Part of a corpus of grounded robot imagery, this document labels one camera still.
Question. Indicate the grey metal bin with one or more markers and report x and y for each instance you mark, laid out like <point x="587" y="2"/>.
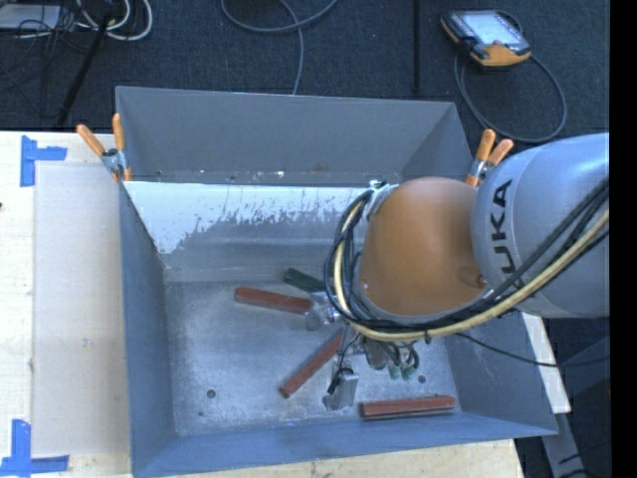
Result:
<point x="239" y="356"/>

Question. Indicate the red-brown flat block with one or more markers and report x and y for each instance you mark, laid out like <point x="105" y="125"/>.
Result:
<point x="271" y="300"/>
<point x="408" y="407"/>
<point x="311" y="365"/>

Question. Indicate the pale flat board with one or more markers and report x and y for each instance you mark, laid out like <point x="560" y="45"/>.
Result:
<point x="74" y="292"/>

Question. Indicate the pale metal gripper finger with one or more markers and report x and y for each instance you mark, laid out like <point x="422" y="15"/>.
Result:
<point x="321" y="314"/>
<point x="343" y="391"/>

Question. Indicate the dark green flat block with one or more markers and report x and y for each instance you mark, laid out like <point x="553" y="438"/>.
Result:
<point x="301" y="279"/>

